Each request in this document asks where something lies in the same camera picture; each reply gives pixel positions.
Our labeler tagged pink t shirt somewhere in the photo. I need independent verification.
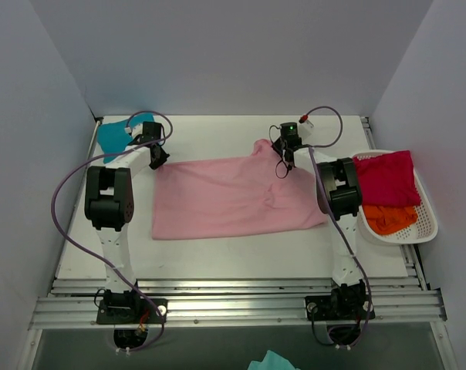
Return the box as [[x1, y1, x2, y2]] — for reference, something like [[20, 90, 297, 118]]
[[151, 139, 326, 241]]

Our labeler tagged white plastic basket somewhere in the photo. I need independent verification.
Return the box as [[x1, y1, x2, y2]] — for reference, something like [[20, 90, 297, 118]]
[[353, 150, 438, 245]]

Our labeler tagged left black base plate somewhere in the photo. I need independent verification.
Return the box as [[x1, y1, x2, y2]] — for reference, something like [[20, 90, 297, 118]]
[[96, 298, 168, 325]]

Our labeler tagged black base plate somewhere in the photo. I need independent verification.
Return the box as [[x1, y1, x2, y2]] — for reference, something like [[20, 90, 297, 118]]
[[304, 295, 369, 321], [96, 298, 168, 325]]

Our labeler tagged black wire loop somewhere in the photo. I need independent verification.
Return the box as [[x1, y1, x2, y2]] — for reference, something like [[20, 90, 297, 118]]
[[268, 124, 295, 180]]

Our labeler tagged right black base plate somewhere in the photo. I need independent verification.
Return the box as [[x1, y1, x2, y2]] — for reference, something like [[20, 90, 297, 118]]
[[304, 295, 369, 321]]

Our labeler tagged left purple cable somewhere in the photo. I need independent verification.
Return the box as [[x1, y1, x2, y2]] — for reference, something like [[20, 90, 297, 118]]
[[49, 110, 174, 352]]

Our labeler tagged crimson t shirt in basket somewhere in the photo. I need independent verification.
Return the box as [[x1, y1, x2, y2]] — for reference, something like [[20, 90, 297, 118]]
[[353, 150, 421, 208]]

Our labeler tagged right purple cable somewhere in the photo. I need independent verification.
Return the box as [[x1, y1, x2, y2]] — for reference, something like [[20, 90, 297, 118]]
[[299, 105, 374, 346]]

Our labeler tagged purple cable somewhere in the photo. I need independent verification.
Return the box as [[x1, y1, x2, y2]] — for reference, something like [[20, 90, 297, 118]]
[[299, 105, 374, 346], [49, 110, 174, 352]]

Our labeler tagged aluminium rail frame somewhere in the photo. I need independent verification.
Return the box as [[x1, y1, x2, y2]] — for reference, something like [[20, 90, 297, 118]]
[[29, 275, 447, 330]]

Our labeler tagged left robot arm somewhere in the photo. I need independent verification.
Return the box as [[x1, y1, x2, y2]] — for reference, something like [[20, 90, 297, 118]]
[[84, 121, 169, 294]]

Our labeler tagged orange t shirt in basket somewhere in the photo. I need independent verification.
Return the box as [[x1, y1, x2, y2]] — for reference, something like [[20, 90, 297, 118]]
[[363, 205, 418, 236]]

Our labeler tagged mint green cloth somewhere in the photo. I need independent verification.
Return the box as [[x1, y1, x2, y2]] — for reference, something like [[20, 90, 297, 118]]
[[247, 350, 296, 370]]

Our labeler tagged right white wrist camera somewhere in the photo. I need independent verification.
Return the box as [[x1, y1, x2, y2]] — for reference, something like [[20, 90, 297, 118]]
[[298, 114, 315, 137]]

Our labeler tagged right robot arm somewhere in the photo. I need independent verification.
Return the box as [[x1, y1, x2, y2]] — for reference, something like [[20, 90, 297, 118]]
[[272, 122, 369, 318]]

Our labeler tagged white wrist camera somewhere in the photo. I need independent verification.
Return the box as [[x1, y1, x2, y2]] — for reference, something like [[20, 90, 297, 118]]
[[125, 123, 143, 137], [298, 114, 315, 137]]

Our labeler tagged folded teal t shirt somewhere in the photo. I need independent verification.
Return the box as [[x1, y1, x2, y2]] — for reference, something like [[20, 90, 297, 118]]
[[96, 113, 154, 164]]

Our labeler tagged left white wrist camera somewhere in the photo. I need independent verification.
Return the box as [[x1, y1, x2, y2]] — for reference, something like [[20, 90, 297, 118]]
[[125, 123, 143, 137]]

